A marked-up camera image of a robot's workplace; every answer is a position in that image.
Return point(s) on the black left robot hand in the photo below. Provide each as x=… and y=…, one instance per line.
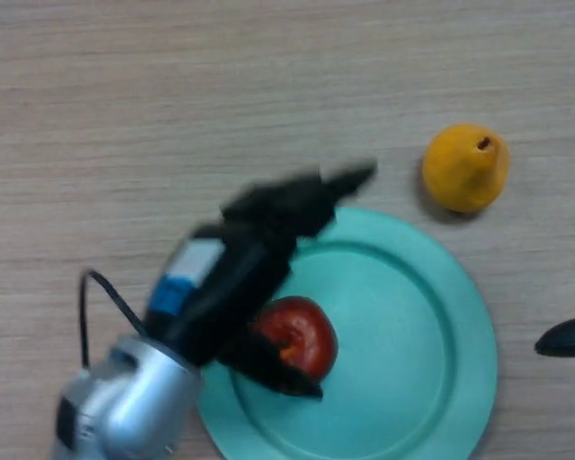
x=230, y=278

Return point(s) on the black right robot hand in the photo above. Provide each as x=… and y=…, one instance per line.
x=570, y=340

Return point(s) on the red apple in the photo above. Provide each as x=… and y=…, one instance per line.
x=306, y=335

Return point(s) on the green plate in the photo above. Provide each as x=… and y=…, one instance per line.
x=393, y=345

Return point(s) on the yellow pear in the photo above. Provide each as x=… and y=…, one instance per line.
x=462, y=172

